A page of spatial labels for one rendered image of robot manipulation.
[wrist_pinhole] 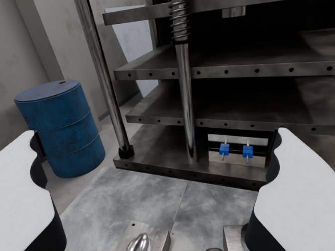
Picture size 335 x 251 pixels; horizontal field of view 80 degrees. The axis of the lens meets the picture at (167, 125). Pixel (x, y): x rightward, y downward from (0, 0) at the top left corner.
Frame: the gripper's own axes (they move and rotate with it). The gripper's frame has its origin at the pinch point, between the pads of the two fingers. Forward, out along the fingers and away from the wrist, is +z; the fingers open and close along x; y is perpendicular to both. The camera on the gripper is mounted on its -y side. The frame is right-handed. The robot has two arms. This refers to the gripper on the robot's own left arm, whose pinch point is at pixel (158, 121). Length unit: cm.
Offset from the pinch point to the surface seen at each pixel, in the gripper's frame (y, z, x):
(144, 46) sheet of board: 50, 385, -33
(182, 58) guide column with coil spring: 11, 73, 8
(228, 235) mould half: 52, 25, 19
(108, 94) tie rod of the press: 31, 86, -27
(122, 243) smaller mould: 61, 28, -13
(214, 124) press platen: 42, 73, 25
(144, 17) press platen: -4, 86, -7
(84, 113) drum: 91, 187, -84
